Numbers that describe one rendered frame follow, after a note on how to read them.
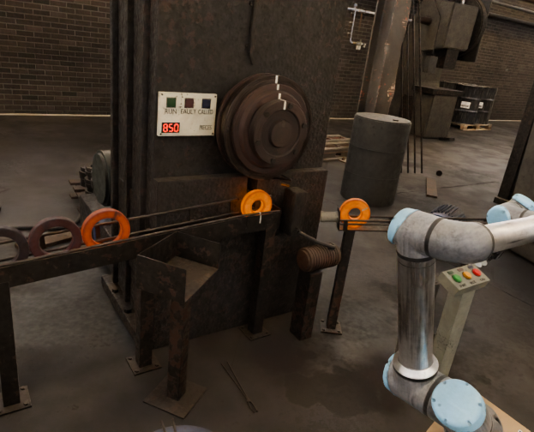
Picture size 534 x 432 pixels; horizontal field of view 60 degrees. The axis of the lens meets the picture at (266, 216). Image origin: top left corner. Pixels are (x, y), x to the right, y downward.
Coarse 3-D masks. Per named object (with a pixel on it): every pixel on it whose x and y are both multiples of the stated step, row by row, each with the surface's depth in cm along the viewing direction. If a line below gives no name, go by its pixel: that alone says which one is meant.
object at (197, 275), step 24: (168, 240) 182; (192, 240) 185; (144, 264) 164; (168, 264) 160; (192, 264) 186; (216, 264) 185; (144, 288) 168; (168, 288) 164; (192, 288) 171; (168, 360) 192; (168, 384) 196; (192, 384) 207; (168, 408) 192; (192, 408) 195
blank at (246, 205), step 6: (252, 192) 217; (258, 192) 218; (264, 192) 220; (246, 198) 216; (252, 198) 217; (258, 198) 219; (264, 198) 221; (270, 198) 222; (246, 204) 217; (252, 204) 219; (264, 204) 222; (270, 204) 224; (246, 210) 218; (258, 210) 224; (264, 210) 223; (270, 210) 225; (246, 216) 219
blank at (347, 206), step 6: (354, 198) 236; (342, 204) 237; (348, 204) 235; (354, 204) 235; (360, 204) 234; (366, 204) 234; (342, 210) 236; (348, 210) 236; (360, 210) 236; (366, 210) 235; (342, 216) 237; (348, 216) 237; (360, 216) 237; (366, 216) 237; (342, 222) 239; (348, 222) 238; (354, 222) 238; (360, 222) 238; (366, 222) 238
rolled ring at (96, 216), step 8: (104, 208) 181; (112, 208) 183; (88, 216) 178; (96, 216) 178; (104, 216) 179; (112, 216) 181; (120, 216) 183; (88, 224) 177; (120, 224) 184; (128, 224) 186; (88, 232) 178; (120, 232) 188; (128, 232) 187; (88, 240) 179
